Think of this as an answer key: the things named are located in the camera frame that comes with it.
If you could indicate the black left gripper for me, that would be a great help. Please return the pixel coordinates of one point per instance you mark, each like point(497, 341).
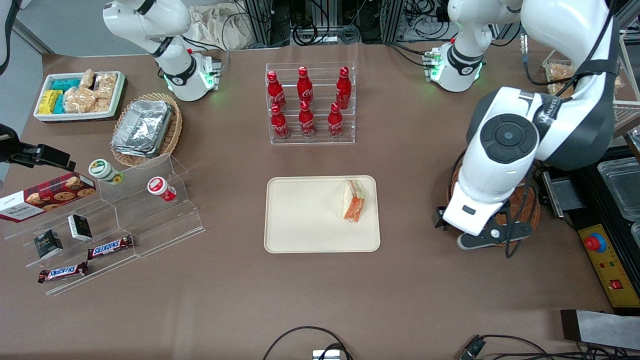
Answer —
point(438, 217)

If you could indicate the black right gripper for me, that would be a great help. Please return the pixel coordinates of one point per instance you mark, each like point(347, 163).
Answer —
point(11, 146)

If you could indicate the triangular sandwich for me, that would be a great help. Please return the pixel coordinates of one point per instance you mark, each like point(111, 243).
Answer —
point(352, 200)

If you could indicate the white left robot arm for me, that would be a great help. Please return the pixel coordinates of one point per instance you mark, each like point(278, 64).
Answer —
point(505, 175)

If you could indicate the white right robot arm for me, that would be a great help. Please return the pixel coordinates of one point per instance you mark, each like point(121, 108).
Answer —
point(150, 20)

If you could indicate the dark flat base tray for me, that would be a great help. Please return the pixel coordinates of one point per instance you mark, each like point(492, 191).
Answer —
point(90, 121)

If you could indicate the brown wicker basket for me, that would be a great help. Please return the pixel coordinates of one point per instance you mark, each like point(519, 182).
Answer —
point(525, 210)

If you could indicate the light wicker basket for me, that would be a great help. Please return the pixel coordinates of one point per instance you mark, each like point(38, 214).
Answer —
point(176, 127)

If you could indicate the cream plastic serving tray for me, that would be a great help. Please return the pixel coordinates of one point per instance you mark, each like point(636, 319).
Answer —
point(305, 215)

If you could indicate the red tartan Walkers shortbread box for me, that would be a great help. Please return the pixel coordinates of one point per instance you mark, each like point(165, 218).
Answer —
point(50, 195)

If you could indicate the white rectangular snack bin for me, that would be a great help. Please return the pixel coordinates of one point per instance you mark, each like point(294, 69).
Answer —
point(75, 117)

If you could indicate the green lidded snack cup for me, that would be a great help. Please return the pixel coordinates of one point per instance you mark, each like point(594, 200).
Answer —
point(102, 170)

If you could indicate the teal snack pack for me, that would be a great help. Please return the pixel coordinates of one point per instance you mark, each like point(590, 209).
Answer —
point(59, 105)
point(66, 84)

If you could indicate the yellow snack pack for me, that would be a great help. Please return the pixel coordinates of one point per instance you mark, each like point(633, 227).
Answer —
point(48, 101)

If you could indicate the clear bag of rice crackers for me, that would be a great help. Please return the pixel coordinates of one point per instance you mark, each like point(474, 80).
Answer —
point(556, 89)
point(88, 79)
point(557, 74)
point(102, 106)
point(79, 101)
point(106, 85)

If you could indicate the black box with white label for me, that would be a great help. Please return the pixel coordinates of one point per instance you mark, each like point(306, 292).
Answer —
point(80, 228)

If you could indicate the black Face tea box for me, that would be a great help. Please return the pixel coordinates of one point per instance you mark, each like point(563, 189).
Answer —
point(48, 245)

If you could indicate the silver foil container stack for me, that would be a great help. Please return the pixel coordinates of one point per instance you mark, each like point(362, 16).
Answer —
point(142, 127)

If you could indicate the Snickers chocolate bar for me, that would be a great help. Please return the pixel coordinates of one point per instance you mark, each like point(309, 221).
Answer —
point(62, 272)
point(110, 247)

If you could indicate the red lidded snack cup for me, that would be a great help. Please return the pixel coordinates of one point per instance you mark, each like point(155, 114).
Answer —
point(159, 187)

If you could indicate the clear acrylic stepped display stand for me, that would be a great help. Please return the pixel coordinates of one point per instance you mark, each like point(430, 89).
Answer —
point(150, 220)

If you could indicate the red Coca-Cola aluminium bottle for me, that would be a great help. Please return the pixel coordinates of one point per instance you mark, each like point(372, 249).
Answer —
point(305, 89)
point(343, 90)
point(279, 125)
point(335, 122)
point(275, 92)
point(306, 122)

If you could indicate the clear acrylic bottle rack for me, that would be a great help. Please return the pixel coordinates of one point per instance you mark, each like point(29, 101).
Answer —
point(321, 132)

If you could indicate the black machine with yellow panel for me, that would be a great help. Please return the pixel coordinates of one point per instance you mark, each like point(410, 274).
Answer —
point(607, 270)

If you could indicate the silver metal device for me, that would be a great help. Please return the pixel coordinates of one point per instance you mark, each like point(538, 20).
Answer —
point(326, 355)

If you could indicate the clear plastic container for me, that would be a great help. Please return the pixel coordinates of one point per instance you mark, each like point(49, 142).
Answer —
point(636, 235)
point(622, 190)

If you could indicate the grey flat plate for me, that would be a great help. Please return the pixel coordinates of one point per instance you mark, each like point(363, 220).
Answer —
point(605, 330)

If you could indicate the beige cloth bag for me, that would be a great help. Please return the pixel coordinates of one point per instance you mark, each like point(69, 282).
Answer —
point(220, 25)

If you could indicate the aluminium frame post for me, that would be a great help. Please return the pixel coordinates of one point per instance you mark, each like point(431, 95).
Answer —
point(260, 22)
point(395, 20)

